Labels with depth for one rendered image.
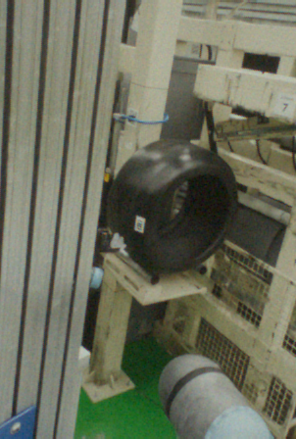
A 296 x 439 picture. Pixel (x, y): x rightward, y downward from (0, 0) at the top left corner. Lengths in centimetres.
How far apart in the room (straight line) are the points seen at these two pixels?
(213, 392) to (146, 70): 158
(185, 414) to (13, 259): 35
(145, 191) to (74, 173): 115
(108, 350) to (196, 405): 189
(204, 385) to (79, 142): 41
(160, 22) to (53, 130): 154
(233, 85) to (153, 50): 37
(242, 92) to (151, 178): 54
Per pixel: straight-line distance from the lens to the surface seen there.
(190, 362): 80
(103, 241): 182
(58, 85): 59
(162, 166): 181
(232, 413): 74
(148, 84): 209
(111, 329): 254
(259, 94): 195
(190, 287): 220
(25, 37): 56
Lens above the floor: 184
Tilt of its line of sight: 20 degrees down
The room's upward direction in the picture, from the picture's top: 10 degrees clockwise
